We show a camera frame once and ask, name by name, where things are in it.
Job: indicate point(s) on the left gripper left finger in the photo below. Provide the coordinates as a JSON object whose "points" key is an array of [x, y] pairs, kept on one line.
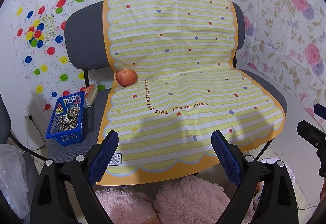
{"points": [[51, 203]]}

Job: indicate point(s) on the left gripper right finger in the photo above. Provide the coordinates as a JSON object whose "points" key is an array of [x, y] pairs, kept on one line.
{"points": [[242, 170]]}

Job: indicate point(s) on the clear plastic bag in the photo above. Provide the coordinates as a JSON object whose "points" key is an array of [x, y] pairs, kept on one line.
{"points": [[14, 186]]}

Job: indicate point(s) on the left pink fuzzy slipper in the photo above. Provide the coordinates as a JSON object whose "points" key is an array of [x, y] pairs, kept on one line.
{"points": [[127, 206]]}

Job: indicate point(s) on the blue plastic basket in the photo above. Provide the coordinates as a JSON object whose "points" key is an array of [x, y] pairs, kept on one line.
{"points": [[66, 122]]}

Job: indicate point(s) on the small snack box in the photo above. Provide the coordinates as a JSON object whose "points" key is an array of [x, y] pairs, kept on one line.
{"points": [[90, 95]]}

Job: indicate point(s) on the red apple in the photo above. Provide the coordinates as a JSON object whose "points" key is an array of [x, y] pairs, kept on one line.
{"points": [[126, 77]]}

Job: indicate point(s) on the yellow striped cover cloth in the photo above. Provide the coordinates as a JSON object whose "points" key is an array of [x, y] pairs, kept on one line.
{"points": [[178, 73]]}

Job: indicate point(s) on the floral wall sheet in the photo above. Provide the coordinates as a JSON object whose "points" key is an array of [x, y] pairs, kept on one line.
{"points": [[285, 41]]}

